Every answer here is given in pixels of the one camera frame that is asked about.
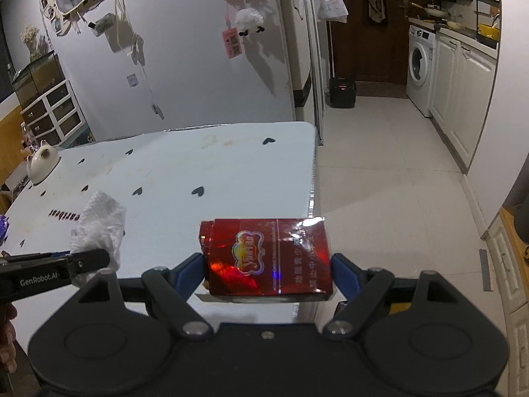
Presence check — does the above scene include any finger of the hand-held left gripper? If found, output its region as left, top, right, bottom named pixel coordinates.
left=68, top=248, right=111, bottom=287

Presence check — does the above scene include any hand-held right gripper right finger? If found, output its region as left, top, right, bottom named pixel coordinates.
left=322, top=252, right=457, bottom=342

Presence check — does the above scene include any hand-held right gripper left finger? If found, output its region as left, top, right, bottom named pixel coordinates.
left=76, top=252, right=213, bottom=342

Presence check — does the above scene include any white paper tissue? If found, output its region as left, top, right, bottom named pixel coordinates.
left=70, top=190, right=127, bottom=271

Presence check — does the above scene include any red cigarette box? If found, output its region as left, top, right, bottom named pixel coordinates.
left=199, top=216, right=333, bottom=296

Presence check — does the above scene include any person's left hand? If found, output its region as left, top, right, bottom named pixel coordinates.
left=0, top=303, right=18, bottom=375

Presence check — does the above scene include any white cat-shaped teapot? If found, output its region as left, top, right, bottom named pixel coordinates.
left=25, top=141, right=60, bottom=185

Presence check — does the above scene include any white-framed drawer cabinet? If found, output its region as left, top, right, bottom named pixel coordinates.
left=20, top=78, right=85, bottom=145

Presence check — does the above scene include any white low cabinet wooden top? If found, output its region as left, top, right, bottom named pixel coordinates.
left=481, top=207, right=529, bottom=397

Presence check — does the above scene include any black floor heater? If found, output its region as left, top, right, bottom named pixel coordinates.
left=328, top=76, right=357, bottom=109

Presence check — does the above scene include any glass tank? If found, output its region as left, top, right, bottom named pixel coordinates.
left=12, top=52, right=67, bottom=108

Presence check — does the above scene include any white kitchen cabinet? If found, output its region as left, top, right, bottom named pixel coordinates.
left=429, top=33, right=497, bottom=174

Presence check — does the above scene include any white washing machine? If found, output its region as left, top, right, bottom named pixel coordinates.
left=406, top=25, right=439, bottom=117

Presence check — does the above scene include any white hanging ribbon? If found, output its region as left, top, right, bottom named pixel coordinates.
left=111, top=0, right=145, bottom=67

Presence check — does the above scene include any brown wooden door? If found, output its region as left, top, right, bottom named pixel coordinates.
left=326, top=0, right=414, bottom=87

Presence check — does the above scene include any white refrigerator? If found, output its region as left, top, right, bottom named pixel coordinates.
left=285, top=0, right=327, bottom=145

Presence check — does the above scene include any dried flower bunch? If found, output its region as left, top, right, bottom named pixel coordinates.
left=20, top=25, right=48, bottom=61

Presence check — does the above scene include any pink hanging card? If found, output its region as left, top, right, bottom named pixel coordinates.
left=222, top=28, right=242, bottom=59

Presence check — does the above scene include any white plush sheep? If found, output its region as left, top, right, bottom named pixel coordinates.
left=235, top=6, right=265, bottom=36

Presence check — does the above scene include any hanging white plastic bag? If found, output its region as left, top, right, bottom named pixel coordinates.
left=317, top=0, right=349, bottom=23

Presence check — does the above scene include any wok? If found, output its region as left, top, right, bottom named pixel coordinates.
left=411, top=2, right=451, bottom=19

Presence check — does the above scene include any small white wall box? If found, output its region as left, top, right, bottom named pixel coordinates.
left=89, top=13, right=116, bottom=36

